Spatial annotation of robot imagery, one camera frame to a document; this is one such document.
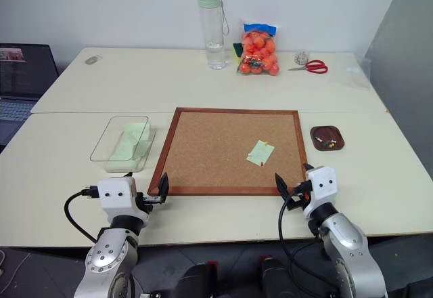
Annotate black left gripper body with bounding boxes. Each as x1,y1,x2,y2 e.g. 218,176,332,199
136,192,167,213

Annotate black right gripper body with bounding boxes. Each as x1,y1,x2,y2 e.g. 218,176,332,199
287,179,312,211

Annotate light green paper note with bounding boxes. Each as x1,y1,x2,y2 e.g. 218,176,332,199
246,139,275,167

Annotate wood framed cork board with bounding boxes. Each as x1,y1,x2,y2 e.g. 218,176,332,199
147,107,309,197

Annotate dark brown wooden tray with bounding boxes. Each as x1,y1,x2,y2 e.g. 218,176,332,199
310,125,347,152

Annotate clear plastic container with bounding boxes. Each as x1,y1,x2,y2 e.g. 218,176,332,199
89,115,157,173

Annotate dark rounded shape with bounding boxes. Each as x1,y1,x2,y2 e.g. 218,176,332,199
175,262,219,298
259,255,295,298

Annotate bag of orange balls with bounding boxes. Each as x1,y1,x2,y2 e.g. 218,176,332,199
235,20,281,77

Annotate yellow green sponge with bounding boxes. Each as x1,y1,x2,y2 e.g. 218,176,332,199
232,42,244,64

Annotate dark laptop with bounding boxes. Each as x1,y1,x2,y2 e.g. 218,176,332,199
0,43,60,146

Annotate clear bottle green lid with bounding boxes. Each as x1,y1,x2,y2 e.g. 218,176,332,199
195,0,229,70

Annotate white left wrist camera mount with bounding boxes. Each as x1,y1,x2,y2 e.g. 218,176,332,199
97,177,150,223

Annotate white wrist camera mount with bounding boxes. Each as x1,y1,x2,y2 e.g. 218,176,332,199
302,166,338,218
97,177,150,223

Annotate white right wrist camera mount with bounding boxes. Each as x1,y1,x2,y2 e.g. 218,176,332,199
302,166,338,218

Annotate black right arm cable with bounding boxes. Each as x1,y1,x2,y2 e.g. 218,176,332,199
277,189,341,297

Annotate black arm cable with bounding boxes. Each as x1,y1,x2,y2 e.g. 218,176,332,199
277,189,341,297
64,184,102,244

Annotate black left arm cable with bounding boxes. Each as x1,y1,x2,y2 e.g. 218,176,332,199
64,184,102,244

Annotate red handled scissors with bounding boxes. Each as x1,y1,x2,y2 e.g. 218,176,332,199
287,59,329,75

